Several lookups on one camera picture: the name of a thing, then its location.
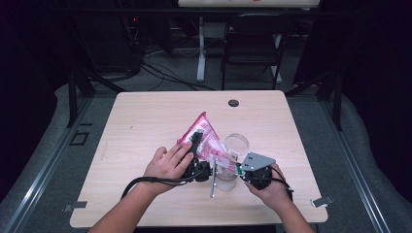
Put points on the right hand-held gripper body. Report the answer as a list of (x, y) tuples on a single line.
[(257, 171)]

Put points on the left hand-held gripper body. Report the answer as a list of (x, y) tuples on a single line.
[(200, 171)]

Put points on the pink snack bag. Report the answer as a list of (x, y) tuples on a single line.
[(209, 137)]

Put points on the clear glass jar with lid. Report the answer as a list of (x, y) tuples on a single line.
[(226, 183)]

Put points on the person's right hand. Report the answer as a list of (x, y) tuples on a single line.
[(275, 195)]

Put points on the person's left hand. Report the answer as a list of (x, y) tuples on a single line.
[(166, 170)]

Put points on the dark round table grommet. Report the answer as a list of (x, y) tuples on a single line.
[(233, 103)]

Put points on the grey tape piece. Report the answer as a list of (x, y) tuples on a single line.
[(76, 206), (322, 201)]

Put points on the white desk leg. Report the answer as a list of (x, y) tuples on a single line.
[(201, 55), (278, 71)]

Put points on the black metal stand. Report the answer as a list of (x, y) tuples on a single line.
[(72, 97), (337, 100)]

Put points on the black folding chair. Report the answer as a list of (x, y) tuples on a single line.
[(252, 42)]

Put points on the dark equipment with red light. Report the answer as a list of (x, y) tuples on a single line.
[(110, 42)]

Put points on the white background desk top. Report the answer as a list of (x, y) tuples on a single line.
[(246, 3)]

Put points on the aluminium floor rail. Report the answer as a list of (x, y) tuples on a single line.
[(42, 181), (356, 168)]

